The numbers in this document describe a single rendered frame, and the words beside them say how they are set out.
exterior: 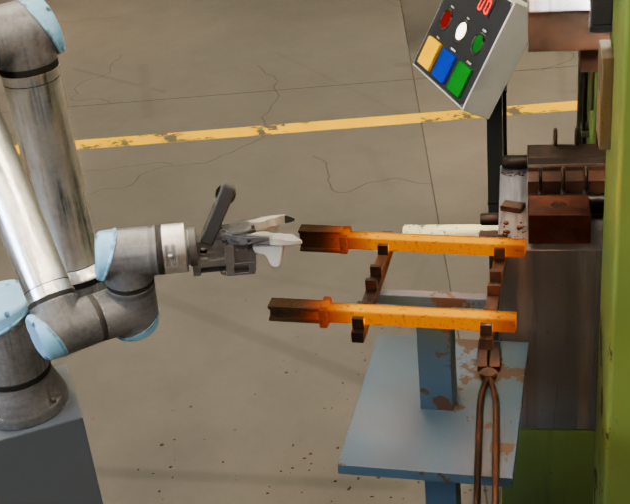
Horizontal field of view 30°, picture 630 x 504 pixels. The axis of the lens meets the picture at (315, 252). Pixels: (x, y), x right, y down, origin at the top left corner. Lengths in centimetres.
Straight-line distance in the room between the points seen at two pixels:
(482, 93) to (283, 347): 124
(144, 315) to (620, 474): 94
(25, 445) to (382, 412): 81
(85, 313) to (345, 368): 159
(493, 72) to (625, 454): 101
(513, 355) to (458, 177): 241
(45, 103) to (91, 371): 158
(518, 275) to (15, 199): 98
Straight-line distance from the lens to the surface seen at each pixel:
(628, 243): 205
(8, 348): 250
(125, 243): 210
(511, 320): 192
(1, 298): 252
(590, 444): 264
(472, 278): 401
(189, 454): 337
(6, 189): 220
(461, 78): 290
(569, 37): 233
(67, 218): 245
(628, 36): 190
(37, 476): 264
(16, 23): 231
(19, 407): 257
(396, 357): 231
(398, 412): 218
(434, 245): 214
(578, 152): 257
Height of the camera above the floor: 211
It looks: 30 degrees down
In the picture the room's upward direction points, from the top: 6 degrees counter-clockwise
